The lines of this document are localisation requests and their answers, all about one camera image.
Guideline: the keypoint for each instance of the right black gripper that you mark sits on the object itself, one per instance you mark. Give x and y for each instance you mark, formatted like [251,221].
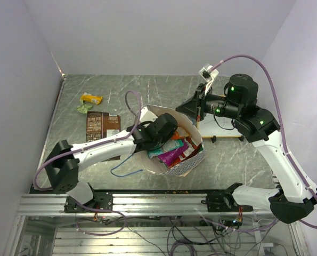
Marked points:
[196,106]

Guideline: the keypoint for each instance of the orange snack packet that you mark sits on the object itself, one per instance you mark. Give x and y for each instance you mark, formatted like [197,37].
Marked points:
[180,133]

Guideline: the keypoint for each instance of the checkered paper bag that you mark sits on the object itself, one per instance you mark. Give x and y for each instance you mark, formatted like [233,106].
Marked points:
[154,166]

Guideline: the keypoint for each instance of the brown snack bag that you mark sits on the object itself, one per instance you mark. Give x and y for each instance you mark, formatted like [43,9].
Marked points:
[100,125]

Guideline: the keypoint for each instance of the yellow snack bar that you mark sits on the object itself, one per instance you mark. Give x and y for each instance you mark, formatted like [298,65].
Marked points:
[91,98]

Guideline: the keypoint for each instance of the green snack packet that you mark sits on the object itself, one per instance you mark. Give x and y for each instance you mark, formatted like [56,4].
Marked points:
[84,108]

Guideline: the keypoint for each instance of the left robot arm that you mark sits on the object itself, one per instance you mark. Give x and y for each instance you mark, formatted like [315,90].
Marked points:
[65,161]

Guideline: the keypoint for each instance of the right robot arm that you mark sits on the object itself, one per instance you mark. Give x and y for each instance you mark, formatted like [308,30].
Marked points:
[295,195]

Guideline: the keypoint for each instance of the white whiteboard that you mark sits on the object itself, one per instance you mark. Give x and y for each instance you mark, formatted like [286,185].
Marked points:
[219,127]

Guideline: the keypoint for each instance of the red snack packet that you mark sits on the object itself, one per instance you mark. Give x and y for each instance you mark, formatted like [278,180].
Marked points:
[192,150]

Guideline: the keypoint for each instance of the teal snack packet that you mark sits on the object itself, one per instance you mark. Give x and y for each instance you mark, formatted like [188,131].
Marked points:
[167,147]

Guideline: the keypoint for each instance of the magenta snack packet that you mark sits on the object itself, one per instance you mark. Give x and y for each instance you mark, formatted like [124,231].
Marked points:
[169,157]

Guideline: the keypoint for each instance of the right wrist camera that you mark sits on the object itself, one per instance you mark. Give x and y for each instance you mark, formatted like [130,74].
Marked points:
[209,74]

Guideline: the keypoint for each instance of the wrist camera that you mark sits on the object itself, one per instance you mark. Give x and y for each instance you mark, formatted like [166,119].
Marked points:
[149,113]
[209,74]

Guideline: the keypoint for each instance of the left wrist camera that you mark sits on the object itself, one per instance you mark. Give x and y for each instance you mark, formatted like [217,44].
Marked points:
[149,113]

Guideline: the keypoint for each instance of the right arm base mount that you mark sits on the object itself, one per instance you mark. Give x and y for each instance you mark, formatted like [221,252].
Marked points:
[223,202]

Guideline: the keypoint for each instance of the aluminium rail frame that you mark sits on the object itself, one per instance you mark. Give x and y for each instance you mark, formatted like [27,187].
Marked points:
[150,212]

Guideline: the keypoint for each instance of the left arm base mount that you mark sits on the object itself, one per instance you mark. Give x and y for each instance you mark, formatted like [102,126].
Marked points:
[101,200]

